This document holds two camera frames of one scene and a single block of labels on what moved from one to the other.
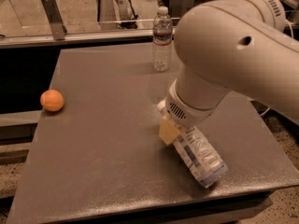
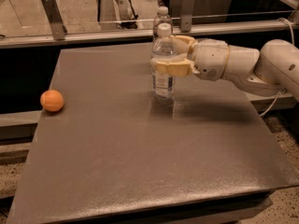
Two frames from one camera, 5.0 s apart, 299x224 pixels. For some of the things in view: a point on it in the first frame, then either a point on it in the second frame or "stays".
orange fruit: (51, 101) stays
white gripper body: (183, 113) -> (211, 60)
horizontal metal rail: (76, 38) stays
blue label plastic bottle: (199, 152) -> (163, 46)
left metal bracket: (54, 16) stays
